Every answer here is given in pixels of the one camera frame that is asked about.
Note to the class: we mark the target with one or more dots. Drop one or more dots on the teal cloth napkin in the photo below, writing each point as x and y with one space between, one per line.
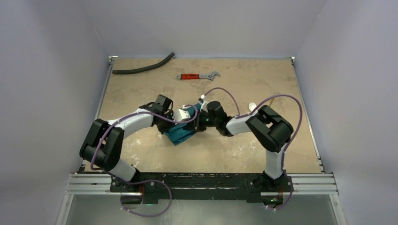
178 133

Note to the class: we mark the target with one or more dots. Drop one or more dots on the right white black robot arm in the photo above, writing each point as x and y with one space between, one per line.
272 131

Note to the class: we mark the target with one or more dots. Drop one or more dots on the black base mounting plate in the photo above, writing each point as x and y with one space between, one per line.
249 187

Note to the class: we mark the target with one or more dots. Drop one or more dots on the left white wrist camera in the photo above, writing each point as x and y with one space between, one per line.
181 115

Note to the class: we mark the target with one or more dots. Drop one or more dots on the red handled adjustable wrench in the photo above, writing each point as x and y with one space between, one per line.
193 76

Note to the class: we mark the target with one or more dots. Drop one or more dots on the aluminium rail frame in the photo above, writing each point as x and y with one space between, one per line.
94 198

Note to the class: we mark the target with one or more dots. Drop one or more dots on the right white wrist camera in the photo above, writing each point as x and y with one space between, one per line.
203 103

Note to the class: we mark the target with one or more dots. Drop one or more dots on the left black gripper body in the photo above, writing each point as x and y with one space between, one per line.
164 125

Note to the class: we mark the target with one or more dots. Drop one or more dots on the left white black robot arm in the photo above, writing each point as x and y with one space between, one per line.
102 146

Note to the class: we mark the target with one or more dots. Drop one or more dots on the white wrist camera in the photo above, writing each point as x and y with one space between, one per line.
181 115
203 103

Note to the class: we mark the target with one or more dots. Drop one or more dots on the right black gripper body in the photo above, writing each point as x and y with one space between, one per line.
200 121

